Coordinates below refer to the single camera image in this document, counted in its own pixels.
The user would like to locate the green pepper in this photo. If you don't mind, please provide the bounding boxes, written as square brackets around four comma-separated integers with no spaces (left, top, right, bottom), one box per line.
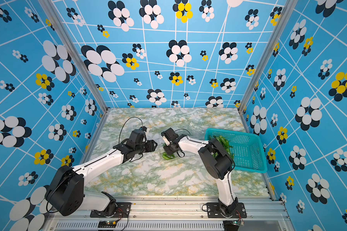
[214,135,234,158]
[162,153,176,160]

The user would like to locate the teal plastic basket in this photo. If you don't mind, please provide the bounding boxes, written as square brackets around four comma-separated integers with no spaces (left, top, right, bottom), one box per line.
[205,129,268,174]

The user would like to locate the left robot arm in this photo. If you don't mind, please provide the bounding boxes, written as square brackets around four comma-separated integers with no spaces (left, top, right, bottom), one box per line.
[45,126,158,217]

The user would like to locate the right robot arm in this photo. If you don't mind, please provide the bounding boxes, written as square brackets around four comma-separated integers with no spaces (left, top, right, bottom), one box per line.
[161,128,238,217]

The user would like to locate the left circuit board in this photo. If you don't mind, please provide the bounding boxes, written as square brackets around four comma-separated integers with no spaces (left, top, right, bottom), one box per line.
[97,220,118,230]

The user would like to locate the circuit board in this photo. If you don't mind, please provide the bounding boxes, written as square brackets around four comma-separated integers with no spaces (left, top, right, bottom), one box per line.
[97,220,118,230]
[223,220,244,231]

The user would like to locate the right circuit board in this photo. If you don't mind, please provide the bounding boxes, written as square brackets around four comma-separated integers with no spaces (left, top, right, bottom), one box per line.
[223,220,244,231]

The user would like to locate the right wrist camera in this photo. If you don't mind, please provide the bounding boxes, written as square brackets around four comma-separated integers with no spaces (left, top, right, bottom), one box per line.
[162,133,171,146]

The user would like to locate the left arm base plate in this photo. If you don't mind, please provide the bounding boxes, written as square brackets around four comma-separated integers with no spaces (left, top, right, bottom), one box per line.
[90,202,132,218]

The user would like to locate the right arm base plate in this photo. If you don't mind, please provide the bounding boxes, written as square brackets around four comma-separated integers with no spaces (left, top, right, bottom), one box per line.
[203,202,247,219]

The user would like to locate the aluminium front rail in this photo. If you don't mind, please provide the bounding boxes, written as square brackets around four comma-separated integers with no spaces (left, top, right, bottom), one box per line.
[43,196,295,231]

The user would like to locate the left frame post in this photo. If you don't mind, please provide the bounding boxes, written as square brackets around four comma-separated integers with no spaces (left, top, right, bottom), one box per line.
[39,1,108,114]

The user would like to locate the frame post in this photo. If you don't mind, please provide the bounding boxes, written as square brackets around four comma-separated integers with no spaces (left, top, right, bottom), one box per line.
[39,1,108,114]
[239,0,298,114]

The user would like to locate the right frame post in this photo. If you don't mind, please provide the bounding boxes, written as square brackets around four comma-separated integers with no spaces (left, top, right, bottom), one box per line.
[239,0,298,114]

